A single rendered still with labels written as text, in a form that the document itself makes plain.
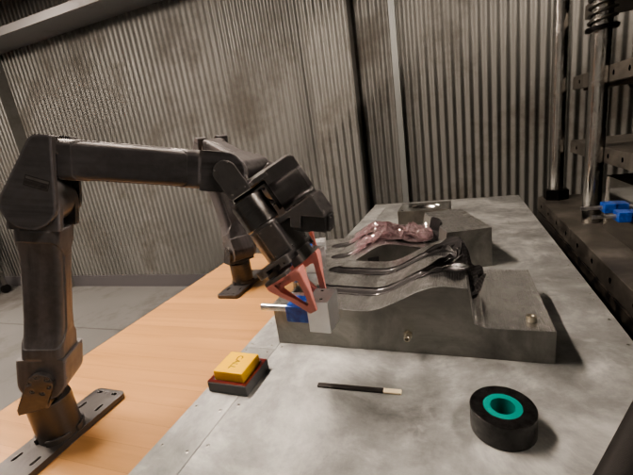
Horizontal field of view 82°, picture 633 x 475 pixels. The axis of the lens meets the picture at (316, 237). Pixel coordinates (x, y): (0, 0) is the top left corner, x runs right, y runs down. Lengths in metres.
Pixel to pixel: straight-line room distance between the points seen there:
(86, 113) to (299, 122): 2.07
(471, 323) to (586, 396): 0.18
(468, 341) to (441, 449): 0.21
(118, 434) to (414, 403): 0.47
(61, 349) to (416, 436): 0.52
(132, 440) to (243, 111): 2.64
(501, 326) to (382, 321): 0.20
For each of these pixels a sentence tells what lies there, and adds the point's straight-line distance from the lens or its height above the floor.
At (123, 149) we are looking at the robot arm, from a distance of 0.58.
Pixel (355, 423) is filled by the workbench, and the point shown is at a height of 0.80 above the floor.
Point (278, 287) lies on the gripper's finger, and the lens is 0.56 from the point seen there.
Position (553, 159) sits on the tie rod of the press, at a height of 0.96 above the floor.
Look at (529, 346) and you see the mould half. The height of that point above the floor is 0.83.
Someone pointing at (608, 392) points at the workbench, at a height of 0.80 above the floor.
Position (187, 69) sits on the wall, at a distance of 3.34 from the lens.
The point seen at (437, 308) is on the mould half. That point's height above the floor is 0.89.
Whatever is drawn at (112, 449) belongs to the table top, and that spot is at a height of 0.80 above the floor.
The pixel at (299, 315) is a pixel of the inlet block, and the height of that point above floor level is 0.94.
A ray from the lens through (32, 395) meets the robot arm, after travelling 0.71.
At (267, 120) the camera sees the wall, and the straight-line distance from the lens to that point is 2.97.
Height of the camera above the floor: 1.20
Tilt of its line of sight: 15 degrees down
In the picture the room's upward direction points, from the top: 8 degrees counter-clockwise
